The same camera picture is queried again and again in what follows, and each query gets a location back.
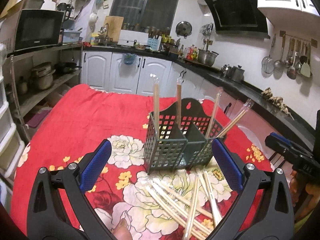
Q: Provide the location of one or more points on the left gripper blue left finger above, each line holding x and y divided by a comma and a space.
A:
93, 165

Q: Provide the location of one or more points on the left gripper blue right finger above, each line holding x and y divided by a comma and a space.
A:
230, 164

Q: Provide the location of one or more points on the wooden chopstick pair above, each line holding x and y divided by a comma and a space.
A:
155, 102

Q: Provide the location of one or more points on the dark kitchen window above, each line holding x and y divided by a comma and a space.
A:
140, 14

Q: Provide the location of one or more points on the person's right hand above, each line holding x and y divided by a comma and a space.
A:
306, 195

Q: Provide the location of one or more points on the person's left hand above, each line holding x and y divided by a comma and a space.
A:
121, 232

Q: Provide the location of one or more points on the red floral tablecloth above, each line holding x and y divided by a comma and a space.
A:
77, 124

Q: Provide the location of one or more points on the ginger roots on counter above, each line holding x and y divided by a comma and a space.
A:
277, 101

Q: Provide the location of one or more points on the dark green utensil caddy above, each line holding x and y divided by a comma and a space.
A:
175, 146

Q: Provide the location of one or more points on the hanging green spatula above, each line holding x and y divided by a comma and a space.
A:
305, 60

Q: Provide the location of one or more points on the hanging steel ladle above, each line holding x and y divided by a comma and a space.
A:
279, 63

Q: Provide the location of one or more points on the steel lidded canister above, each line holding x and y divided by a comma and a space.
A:
237, 73

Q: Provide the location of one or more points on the hanging steel strainer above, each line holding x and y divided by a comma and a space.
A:
267, 62

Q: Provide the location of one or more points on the small steel kettle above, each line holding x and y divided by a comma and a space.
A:
226, 70

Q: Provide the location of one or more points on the metal storage shelf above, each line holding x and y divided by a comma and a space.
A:
22, 96

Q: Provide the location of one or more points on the old pot on shelf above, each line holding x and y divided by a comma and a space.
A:
41, 76

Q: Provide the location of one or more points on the large steel stock pot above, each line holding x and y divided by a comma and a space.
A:
207, 57

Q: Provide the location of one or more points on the white bread box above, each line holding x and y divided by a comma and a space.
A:
130, 38

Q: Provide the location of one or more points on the blue knife block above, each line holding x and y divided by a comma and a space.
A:
154, 43

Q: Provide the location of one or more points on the wooden cutting board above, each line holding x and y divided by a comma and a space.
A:
114, 27

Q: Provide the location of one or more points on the hanging glass pot lid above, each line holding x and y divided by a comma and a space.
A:
184, 29

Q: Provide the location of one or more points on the black microwave oven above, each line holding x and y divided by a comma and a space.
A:
31, 28

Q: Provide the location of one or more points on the black range hood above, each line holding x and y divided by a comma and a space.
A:
239, 18

